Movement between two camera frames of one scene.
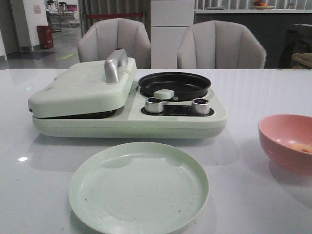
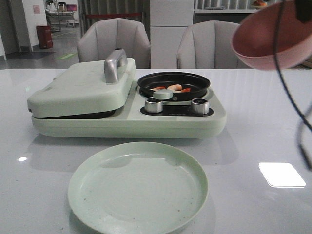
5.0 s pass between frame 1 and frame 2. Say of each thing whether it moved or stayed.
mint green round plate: stayed
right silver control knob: stayed
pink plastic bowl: moved
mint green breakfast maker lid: stayed
